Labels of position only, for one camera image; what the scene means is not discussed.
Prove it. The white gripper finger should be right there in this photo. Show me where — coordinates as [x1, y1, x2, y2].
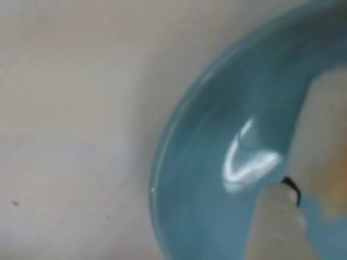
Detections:
[245, 175, 310, 260]

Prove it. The blue dish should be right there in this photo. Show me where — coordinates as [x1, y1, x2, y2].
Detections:
[150, 0, 347, 260]

